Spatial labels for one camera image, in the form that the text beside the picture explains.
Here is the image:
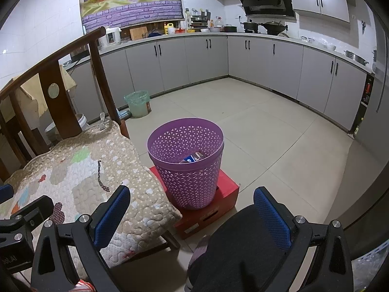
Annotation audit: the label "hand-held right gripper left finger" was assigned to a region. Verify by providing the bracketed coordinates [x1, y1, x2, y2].
[30, 185, 131, 292]

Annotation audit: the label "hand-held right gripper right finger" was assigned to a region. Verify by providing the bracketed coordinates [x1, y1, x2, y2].
[253, 186, 354, 292]

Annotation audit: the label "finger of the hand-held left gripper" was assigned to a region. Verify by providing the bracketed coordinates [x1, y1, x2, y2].
[10, 195, 63, 238]
[0, 184, 15, 203]

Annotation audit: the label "purple perforated plastic basket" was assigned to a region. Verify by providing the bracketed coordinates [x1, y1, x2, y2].
[147, 117, 225, 210]

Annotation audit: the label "person's dark trouser leg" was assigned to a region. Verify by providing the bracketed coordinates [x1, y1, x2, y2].
[186, 204, 304, 292]

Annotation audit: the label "beige quilted heart-print cushion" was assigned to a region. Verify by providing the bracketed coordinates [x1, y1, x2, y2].
[0, 121, 183, 270]

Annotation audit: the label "large red cardboard box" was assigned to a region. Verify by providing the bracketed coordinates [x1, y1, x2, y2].
[149, 166, 240, 240]

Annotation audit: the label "metal clip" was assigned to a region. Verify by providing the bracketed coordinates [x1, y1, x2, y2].
[98, 112, 110, 131]

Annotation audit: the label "white plastic bucket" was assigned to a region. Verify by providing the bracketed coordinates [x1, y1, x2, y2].
[44, 113, 91, 145]

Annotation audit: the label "dark wooden chair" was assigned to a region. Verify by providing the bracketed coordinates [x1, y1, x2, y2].
[0, 26, 181, 268]

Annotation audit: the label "beige tablecloth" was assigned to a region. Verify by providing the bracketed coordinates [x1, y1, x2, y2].
[12, 64, 77, 120]

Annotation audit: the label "clear plastic bag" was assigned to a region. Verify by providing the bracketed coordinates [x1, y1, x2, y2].
[351, 246, 386, 292]

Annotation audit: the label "green plastic bin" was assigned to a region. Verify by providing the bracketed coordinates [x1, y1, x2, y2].
[124, 90, 151, 119]

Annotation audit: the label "grey kitchen base cabinets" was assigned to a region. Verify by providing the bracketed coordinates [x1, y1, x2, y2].
[67, 33, 376, 134]

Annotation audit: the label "white rice cooker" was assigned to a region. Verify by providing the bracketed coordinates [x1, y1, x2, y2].
[98, 27, 122, 49]

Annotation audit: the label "steel pot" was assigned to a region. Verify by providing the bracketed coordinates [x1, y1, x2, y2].
[344, 50, 369, 66]

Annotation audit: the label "wooden cutting board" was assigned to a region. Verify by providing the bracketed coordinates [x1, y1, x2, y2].
[130, 27, 148, 41]

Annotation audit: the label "black wok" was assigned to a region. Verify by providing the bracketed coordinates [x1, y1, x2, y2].
[262, 21, 289, 35]

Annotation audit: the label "stacked cooking pans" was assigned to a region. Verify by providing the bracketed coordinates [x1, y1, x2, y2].
[190, 14, 211, 32]

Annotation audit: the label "black range hood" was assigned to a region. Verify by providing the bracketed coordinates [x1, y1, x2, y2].
[232, 0, 297, 17]

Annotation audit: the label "wall poster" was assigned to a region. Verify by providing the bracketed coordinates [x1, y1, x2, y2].
[79, 0, 184, 34]

